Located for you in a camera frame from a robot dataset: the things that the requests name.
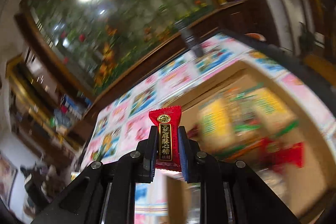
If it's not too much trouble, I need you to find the red gold candy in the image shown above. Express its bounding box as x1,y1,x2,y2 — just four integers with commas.
149,106,182,172

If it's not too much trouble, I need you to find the Weidan cracker pack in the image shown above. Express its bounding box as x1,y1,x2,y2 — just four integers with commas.
197,84,299,160

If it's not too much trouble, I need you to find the colourful patterned tablecloth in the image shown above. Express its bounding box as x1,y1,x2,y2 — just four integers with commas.
79,32,336,224

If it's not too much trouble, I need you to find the cardboard box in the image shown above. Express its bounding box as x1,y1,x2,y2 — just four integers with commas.
167,61,335,223

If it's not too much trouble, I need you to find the grey flashlight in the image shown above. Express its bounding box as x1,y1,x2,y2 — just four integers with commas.
174,20,204,58

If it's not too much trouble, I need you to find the flower mural glass panel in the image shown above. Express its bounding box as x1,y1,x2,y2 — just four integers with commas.
22,0,214,95

